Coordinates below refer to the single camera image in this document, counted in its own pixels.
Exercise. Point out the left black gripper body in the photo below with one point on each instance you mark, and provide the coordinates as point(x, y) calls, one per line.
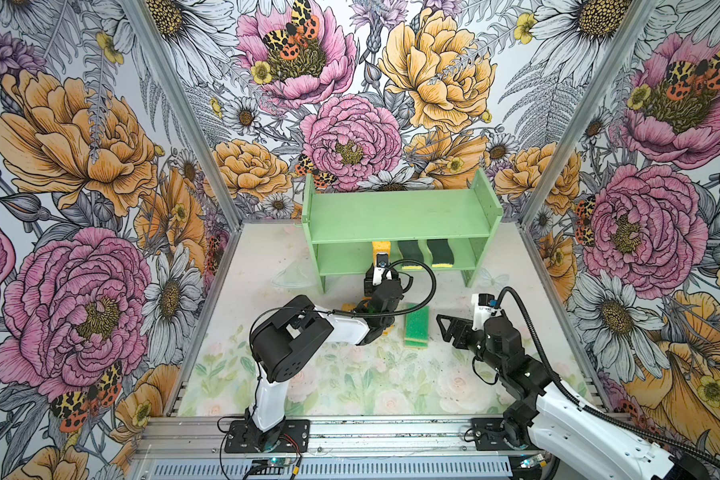
point(369, 288)

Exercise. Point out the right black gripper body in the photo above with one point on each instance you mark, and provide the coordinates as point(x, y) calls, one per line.
point(475, 343)

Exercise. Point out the light green scrub sponge top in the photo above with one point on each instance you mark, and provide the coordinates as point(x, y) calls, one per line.
point(417, 325)

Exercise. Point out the light green scrub sponge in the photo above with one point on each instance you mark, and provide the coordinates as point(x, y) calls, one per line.
point(415, 343)
point(417, 325)

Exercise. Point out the yellow cellulose sponge front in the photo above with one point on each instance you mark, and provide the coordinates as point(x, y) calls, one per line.
point(381, 248)

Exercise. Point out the dark green scrub sponge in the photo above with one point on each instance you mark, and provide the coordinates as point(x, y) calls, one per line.
point(410, 250)
point(441, 253)

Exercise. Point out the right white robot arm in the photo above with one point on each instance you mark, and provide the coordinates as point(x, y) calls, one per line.
point(548, 416)

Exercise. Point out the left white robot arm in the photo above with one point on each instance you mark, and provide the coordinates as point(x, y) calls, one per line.
point(284, 343)

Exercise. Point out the light green wooden shelf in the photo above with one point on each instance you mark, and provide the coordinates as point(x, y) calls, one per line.
point(340, 227)

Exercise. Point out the light green scrub sponge bottom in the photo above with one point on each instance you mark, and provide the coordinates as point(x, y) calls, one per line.
point(415, 343)

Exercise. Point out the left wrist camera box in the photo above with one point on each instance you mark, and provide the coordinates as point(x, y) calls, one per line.
point(383, 264)

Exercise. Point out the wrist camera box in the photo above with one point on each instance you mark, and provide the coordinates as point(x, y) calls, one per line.
point(485, 307)
point(383, 264)

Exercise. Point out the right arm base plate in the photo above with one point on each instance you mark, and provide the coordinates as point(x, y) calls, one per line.
point(498, 433)

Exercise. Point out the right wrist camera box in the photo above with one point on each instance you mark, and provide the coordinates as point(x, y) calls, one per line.
point(485, 307)

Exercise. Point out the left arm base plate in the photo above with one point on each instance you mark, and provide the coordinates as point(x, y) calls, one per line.
point(289, 436)

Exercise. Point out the white slotted cable duct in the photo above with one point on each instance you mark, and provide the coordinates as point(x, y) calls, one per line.
point(490, 467)

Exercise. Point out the aluminium front rail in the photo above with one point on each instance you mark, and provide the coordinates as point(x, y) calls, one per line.
point(202, 438)

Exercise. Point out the left aluminium corner post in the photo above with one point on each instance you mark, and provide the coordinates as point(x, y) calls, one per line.
point(148, 36)

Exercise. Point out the aluminium corner post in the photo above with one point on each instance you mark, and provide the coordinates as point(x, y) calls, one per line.
point(626, 36)
point(148, 36)

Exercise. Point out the right aluminium corner post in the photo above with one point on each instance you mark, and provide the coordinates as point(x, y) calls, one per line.
point(626, 36)

